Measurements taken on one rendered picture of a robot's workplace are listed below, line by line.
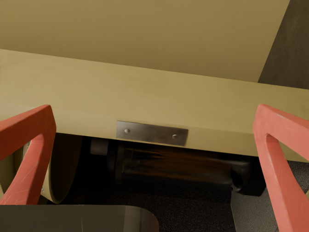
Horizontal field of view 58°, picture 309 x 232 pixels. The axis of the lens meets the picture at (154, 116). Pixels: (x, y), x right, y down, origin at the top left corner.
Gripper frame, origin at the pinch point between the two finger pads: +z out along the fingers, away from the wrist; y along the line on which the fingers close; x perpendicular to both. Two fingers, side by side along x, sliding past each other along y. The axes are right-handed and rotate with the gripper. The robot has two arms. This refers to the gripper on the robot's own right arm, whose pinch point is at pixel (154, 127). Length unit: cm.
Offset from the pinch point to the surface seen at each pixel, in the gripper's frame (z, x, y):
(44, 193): 14.3, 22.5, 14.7
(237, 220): 20.3, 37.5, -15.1
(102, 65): 22.2, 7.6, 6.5
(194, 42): 55, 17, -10
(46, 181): 13.9, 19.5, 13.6
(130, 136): 11.8, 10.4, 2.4
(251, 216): 17.4, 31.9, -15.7
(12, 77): 17.1, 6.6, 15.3
